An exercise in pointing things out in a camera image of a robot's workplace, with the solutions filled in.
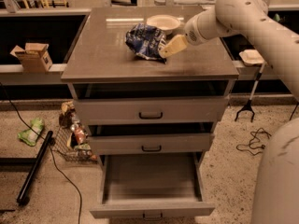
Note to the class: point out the grabber reacher tool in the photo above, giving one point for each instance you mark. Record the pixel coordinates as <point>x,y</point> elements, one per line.
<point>247,105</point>

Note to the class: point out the blue chip bag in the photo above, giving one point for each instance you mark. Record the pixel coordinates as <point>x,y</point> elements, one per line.
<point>145,41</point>

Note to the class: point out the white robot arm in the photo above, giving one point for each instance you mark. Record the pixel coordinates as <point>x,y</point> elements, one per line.
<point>276,197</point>

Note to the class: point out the brown cardboard box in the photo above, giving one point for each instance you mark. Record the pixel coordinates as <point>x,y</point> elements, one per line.
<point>34,58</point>

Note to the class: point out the white paper bowl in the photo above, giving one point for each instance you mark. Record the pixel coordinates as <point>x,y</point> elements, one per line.
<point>166,23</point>

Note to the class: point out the white takeout container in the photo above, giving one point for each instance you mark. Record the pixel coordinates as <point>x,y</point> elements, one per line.
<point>251,57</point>

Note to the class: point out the green snack bag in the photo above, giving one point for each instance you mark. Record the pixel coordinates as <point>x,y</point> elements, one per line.
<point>30,136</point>

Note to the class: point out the middle grey drawer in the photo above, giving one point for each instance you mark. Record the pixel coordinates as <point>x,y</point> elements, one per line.
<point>159,143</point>

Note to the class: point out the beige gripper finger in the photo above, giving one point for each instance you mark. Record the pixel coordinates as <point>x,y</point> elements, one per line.
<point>177,44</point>

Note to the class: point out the top grey drawer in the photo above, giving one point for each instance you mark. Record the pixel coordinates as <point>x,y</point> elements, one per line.
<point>146,111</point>

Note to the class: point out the grey drawer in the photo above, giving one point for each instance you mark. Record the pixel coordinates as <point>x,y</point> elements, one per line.
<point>152,186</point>
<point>146,111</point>
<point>159,143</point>

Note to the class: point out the bottom grey drawer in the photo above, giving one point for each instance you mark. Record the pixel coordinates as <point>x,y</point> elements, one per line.
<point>152,186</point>

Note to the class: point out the wire basket with snacks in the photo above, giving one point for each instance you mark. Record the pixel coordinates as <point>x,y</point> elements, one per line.
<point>71,140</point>

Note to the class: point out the black metal floor leg left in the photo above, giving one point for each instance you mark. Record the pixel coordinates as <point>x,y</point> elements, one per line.
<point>23,197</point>

